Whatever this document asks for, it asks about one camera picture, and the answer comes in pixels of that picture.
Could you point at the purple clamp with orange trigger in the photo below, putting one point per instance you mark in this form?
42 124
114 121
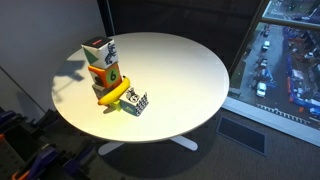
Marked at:
45 158

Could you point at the window frame sill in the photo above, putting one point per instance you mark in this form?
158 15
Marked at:
266 117

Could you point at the dark floor vent grille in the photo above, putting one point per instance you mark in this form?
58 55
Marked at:
241 135

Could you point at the small green block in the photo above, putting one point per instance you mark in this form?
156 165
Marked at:
116 106

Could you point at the white table base leg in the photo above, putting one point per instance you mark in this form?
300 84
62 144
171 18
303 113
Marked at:
185 141

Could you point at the purple and black clamp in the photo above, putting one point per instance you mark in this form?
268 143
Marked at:
78 158
6 117

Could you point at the grey and pink block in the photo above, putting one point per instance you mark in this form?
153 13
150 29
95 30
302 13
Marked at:
98 90

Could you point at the yellow toy banana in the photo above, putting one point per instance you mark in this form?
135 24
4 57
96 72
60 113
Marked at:
115 94

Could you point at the white owl picture block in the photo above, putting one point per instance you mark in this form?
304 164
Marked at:
133 101

